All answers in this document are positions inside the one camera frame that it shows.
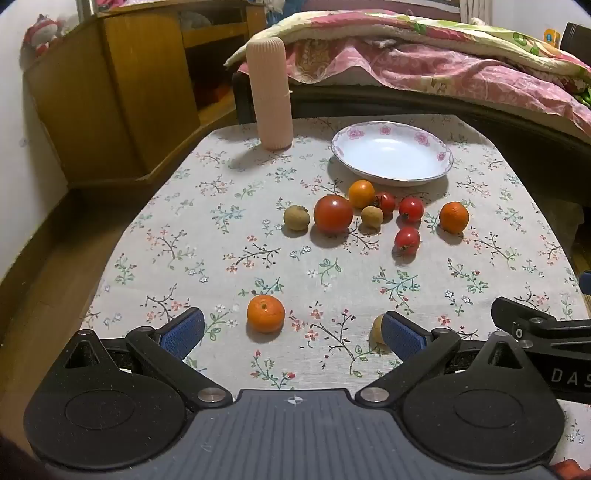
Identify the floral printed tablecloth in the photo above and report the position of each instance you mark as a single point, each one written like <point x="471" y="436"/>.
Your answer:
<point x="277" y="263"/>

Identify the dark purple headboard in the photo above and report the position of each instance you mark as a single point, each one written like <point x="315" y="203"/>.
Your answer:
<point x="369" y="4"/>

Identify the pink lace trimmed cloth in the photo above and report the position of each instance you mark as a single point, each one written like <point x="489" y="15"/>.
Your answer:
<point x="124" y="3"/>

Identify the orange tangerine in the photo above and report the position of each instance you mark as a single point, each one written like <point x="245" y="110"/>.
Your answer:
<point x="454" y="217"/>
<point x="265" y="314"/>
<point x="361" y="194"/>

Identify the red cherry tomato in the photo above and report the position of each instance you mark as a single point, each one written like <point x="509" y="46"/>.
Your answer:
<point x="411" y="209"/>
<point x="407" y="240"/>
<point x="386" y="203"/>

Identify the pink ribbed cylinder container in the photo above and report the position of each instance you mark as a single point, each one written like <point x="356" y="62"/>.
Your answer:
<point x="272" y="92"/>

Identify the white floral rimmed plate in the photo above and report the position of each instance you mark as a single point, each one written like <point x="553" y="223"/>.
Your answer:
<point x="392" y="152"/>

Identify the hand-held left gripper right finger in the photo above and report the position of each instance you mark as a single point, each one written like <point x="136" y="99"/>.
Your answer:
<point x="404" y="337"/>

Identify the small yellow toy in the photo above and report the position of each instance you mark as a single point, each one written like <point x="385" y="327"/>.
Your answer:
<point x="551" y="36"/>

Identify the black box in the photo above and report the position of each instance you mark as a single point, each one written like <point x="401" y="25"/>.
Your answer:
<point x="577" y="37"/>

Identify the dark bed frame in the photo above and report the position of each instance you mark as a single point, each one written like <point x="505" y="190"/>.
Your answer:
<point x="415" y="104"/>

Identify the red white plush toy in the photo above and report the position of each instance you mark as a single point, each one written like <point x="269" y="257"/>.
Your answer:
<point x="42" y="34"/>

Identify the brown longan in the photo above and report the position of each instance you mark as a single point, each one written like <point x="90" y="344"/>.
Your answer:
<point x="377" y="330"/>
<point x="371" y="216"/>
<point x="296" y="218"/>

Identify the pink floral quilt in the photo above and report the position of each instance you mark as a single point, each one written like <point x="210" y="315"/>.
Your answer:
<point x="415" y="60"/>

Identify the white pleated curtain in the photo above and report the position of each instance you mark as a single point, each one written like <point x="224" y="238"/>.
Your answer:
<point x="473" y="9"/>

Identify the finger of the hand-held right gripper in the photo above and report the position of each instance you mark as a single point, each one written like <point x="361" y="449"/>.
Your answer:
<point x="587" y="282"/>
<point x="521" y="316"/>

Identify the grey cloth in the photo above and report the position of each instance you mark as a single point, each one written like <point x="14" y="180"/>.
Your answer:
<point x="196" y="19"/>

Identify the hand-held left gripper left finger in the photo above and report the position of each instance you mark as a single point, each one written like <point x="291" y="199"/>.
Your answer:
<point x="182" y="334"/>

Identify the large red tomato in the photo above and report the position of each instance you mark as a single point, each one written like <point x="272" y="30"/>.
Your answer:
<point x="333" y="213"/>

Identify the wooden cabinet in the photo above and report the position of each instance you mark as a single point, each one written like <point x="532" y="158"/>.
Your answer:
<point x="115" y="92"/>

